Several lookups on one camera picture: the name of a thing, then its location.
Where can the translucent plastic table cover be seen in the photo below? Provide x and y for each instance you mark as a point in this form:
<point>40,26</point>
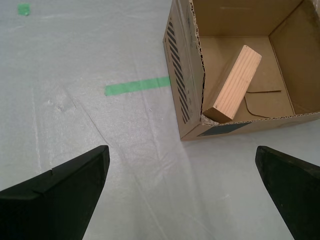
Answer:
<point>175,187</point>

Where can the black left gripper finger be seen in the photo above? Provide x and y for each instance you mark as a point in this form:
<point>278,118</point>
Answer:
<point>300,195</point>
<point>50,205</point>

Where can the pinkish granite rock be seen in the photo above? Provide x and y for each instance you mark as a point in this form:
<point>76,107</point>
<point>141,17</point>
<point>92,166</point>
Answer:
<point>208,121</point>

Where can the light wooden block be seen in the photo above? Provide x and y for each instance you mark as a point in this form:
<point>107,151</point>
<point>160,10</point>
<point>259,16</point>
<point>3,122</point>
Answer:
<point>237,82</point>

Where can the brown cardboard box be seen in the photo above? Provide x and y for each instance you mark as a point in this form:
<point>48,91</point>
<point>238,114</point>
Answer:
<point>287,62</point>

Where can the long green tape strip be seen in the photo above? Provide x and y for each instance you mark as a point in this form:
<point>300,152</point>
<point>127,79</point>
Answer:
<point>135,86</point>

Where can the small green tape square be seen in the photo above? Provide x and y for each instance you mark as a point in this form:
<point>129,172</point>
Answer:
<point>24,9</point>

